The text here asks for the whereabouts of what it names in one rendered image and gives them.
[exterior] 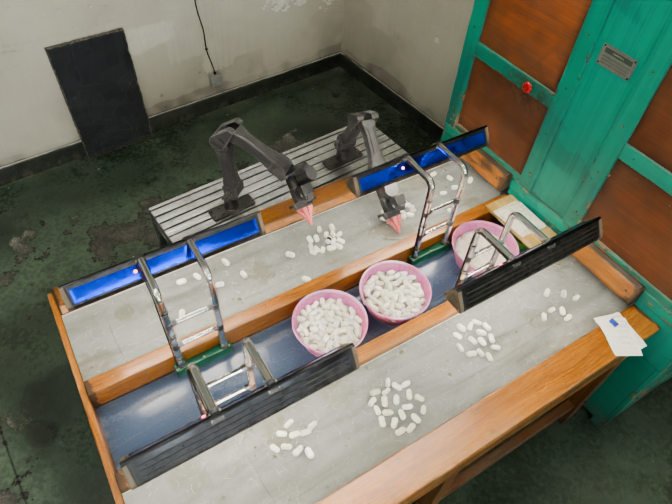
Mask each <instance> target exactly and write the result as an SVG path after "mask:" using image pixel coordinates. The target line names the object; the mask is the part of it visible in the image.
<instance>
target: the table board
mask: <svg viewBox="0 0 672 504"><path fill-rule="evenodd" d="M47 296H48V299H49V302H50V305H51V308H52V311H53V314H54V317H55V321H56V324H57V327H58V330H59V333H60V336H61V339H62V342H63V345H64V348H65V351H66V354H67V357H68V360H69V363H70V366H71V369H72V372H73V375H74V378H75V381H76V384H77V387H78V390H79V393H80V396H81V399H82V402H83V406H84V409H85V412H86V415H87V418H88V421H89V424H90V427H91V430H92V433H93V436H94V439H95V442H96V445H97V448H98V451H99V454H100V457H101V460H102V463H103V466H104V469H105V472H106V475H107V478H108V481H109V484H110V487H111V491H112V494H113V497H114V500H115V503H116V504H125V502H124V499H123V496H122V493H121V492H120V490H119V487H118V484H117V482H116V479H115V474H116V473H118V471H117V468H116V466H115V463H114V460H113V457H112V454H111V451H110V448H109V445H108V442H107V439H106V436H105V434H104V431H103V428H102V425H101V422H100V419H99V416H98V413H97V410H96V407H95V406H94V404H93V403H92V401H91V400H90V398H89V397H88V395H87V393H86V390H85V387H84V384H83V382H84V381H83V378H82V375H81V372H80V369H79V367H78V364H77V361H76V358H75V355H74V352H73V349H72V346H71V343H70V340H69V337H68V334H67V331H66V328H65V325H64V322H63V319H62V316H61V314H60V311H59V309H58V307H57V304H56V301H55V298H54V295H53V293H51V294H48V295H47Z"/></svg>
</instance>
